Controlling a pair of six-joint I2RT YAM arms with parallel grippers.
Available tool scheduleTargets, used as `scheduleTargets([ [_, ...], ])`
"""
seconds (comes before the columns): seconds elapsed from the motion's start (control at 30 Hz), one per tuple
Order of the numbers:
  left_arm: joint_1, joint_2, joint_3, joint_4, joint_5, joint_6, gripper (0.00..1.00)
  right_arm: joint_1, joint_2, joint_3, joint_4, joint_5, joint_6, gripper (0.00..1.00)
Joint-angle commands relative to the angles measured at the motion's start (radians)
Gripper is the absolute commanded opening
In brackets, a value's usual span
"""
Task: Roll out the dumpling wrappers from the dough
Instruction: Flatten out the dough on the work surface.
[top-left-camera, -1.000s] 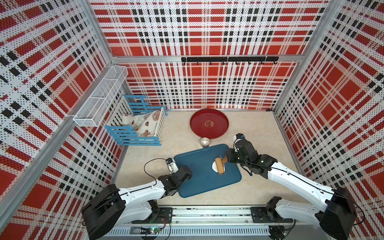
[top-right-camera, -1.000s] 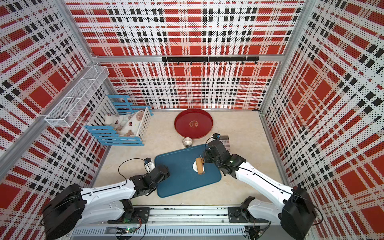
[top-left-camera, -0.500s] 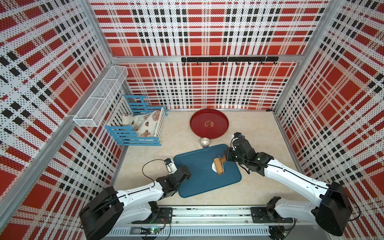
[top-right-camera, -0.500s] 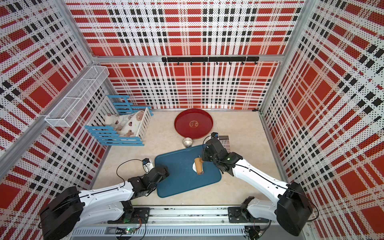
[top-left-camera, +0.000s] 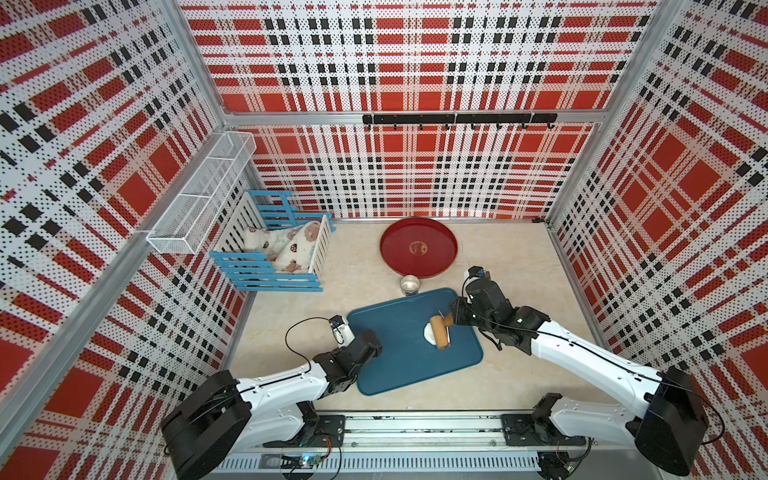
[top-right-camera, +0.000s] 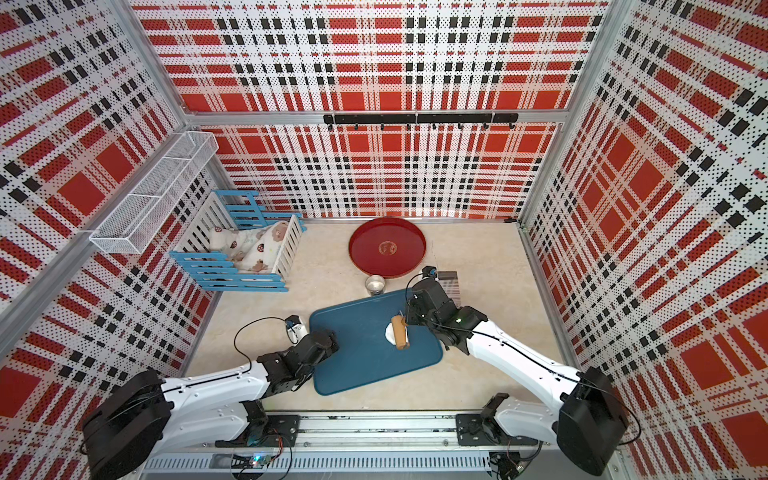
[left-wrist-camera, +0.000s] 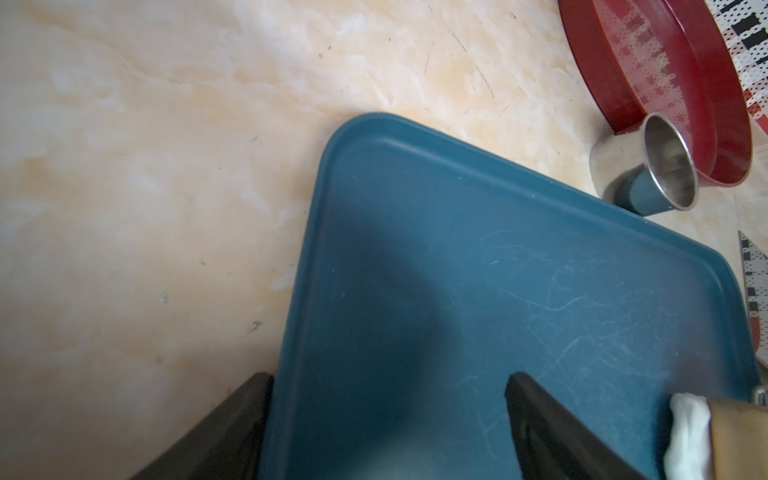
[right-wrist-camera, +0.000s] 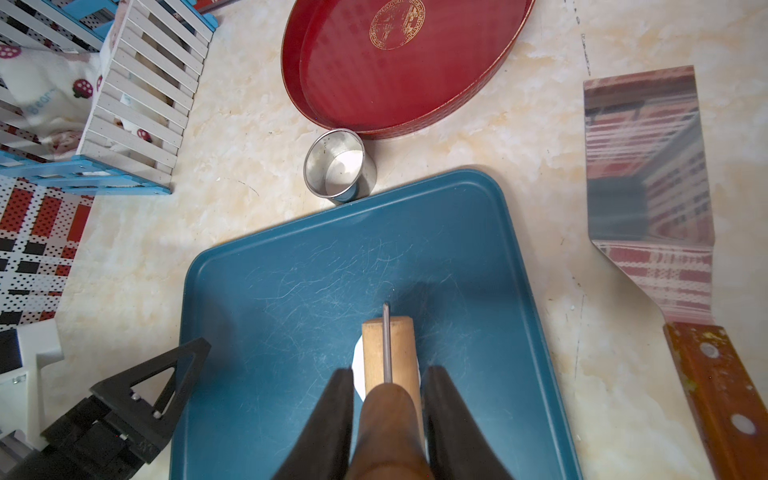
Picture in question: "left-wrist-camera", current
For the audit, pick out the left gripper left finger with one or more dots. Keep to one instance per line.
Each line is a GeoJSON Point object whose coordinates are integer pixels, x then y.
{"type": "Point", "coordinates": [226, 444]}

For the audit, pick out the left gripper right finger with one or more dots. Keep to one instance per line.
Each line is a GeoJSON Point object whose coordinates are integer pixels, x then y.
{"type": "Point", "coordinates": [551, 443]}

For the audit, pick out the white dough piece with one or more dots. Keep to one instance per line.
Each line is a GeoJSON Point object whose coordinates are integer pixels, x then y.
{"type": "Point", "coordinates": [689, 455]}

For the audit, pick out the wooden rolling pin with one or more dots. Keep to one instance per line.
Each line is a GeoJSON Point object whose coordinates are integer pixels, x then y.
{"type": "Point", "coordinates": [739, 437]}

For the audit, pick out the teal plastic tray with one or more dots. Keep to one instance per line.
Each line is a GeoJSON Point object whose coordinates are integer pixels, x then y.
{"type": "Point", "coordinates": [432, 271]}

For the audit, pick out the round red tray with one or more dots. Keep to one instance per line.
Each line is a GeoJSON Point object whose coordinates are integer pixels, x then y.
{"type": "Point", "coordinates": [667, 57]}

